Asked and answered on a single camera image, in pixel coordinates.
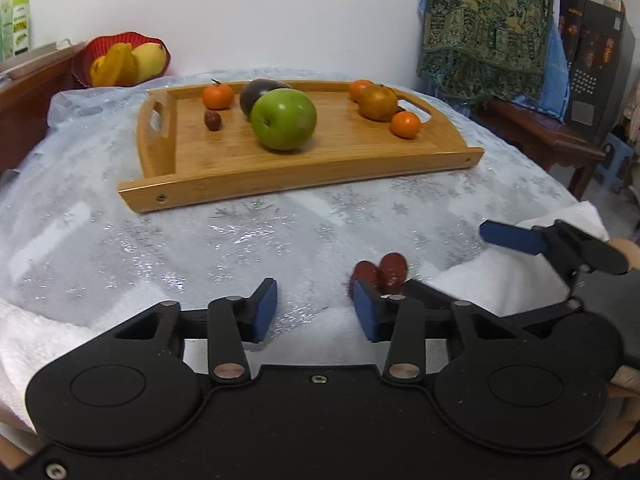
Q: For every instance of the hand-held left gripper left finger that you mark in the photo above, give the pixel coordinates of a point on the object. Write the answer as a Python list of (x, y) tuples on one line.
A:
[(264, 311)]

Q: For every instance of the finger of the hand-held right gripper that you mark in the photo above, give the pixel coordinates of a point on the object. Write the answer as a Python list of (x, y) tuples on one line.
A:
[(550, 316), (510, 237)]

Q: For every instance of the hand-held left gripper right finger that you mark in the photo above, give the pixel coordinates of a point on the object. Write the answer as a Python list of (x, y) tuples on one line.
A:
[(365, 314)]

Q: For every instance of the red jujube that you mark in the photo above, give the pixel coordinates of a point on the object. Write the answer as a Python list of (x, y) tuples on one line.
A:
[(213, 121), (369, 272), (394, 270)]

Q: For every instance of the wooden serving tray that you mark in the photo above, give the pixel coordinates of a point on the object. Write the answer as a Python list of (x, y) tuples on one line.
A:
[(350, 155)]

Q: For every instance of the green apple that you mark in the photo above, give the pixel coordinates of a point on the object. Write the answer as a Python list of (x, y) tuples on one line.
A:
[(283, 120)]

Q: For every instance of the person's right hand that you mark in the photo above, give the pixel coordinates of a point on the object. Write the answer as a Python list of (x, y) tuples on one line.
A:
[(626, 249)]

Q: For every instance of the dark wooden bench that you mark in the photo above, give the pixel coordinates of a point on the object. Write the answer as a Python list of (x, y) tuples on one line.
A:
[(540, 135)]

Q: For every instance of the blue plastic stool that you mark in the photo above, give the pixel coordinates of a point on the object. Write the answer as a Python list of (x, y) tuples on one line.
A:
[(616, 160)]

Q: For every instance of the light blue cloth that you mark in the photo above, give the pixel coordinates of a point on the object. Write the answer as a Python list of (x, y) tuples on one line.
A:
[(556, 75)]

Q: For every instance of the snowflake tablecloth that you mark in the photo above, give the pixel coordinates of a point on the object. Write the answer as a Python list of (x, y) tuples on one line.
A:
[(100, 220)]

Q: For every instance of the black cabinet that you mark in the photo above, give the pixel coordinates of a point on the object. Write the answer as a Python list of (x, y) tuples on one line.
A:
[(595, 70)]

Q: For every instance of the dark orange mandarin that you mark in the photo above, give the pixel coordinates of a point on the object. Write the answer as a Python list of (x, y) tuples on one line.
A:
[(378, 102)]

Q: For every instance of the white towel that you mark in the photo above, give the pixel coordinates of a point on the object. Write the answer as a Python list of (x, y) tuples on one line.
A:
[(60, 350)]

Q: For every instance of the green patterned cloth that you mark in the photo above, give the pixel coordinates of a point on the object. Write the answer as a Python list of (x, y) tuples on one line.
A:
[(485, 25)]

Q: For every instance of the dark purple passion fruit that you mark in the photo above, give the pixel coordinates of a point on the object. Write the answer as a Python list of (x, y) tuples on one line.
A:
[(252, 95)]

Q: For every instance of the yellow mango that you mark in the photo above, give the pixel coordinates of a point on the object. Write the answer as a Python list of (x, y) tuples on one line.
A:
[(150, 60)]

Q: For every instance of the yellow star fruit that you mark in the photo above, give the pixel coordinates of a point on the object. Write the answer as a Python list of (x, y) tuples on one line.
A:
[(114, 66)]

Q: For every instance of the red fruit bowl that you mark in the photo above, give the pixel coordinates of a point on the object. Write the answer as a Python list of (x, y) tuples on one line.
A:
[(150, 42)]

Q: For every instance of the wooden cabinet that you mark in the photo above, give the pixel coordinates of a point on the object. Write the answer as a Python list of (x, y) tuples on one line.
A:
[(25, 110)]

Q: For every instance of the green plastic bottle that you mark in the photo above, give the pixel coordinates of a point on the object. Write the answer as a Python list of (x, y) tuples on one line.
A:
[(21, 25), (5, 27)]

